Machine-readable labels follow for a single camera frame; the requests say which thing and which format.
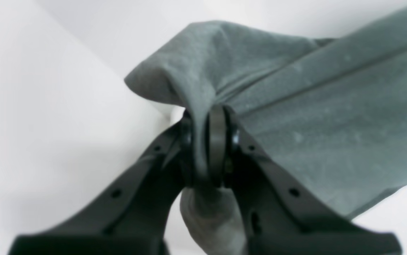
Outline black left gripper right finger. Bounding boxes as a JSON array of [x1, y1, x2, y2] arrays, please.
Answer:
[[207, 105, 402, 255]]

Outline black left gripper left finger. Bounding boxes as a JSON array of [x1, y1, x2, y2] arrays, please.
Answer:
[[9, 112, 193, 255]]

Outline dark grey T-shirt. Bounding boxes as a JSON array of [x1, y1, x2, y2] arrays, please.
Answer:
[[124, 0, 407, 255]]

